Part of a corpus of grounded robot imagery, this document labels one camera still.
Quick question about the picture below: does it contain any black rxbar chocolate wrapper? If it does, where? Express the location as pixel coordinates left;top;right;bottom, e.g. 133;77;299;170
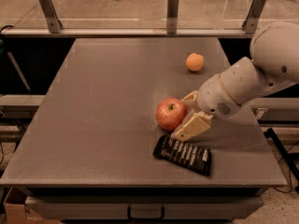
153;135;211;176

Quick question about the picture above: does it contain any cardboard box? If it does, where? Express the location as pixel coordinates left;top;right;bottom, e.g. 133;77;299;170
4;188;61;224

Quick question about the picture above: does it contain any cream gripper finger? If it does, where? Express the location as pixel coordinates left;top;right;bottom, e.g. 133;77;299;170
171;110;213;141
181;91;198;110

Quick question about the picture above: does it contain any metal bracket post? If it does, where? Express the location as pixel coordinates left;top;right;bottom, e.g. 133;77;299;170
242;0;266;35
38;0;63;34
166;0;179;34

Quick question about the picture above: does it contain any metal rail bar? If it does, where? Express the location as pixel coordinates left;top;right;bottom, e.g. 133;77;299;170
1;28;252;38

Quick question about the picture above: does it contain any middle metal bracket post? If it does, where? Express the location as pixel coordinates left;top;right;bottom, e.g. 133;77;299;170
166;0;179;34

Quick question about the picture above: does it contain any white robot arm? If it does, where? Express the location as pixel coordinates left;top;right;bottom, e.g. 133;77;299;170
171;21;299;141

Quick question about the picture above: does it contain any orange fruit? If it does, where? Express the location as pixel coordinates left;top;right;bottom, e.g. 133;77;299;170
186;53;204;72

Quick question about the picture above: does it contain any grey drawer with handle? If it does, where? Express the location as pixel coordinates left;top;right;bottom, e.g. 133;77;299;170
25;196;263;221

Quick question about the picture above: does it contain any black stand leg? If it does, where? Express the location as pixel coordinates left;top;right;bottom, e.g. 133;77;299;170
263;128;299;183

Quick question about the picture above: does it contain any left metal bracket post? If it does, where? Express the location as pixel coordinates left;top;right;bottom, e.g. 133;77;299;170
38;0;63;34

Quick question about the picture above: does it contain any red apple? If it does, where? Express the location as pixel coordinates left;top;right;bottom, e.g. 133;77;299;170
155;98;187;132

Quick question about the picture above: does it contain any right metal bracket post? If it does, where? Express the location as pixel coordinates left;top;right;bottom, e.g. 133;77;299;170
242;0;266;35

